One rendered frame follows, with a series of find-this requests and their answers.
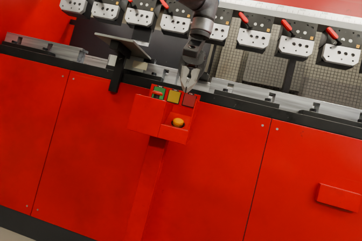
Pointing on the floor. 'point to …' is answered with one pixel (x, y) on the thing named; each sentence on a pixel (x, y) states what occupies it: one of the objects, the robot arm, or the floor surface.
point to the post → (288, 76)
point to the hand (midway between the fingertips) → (186, 89)
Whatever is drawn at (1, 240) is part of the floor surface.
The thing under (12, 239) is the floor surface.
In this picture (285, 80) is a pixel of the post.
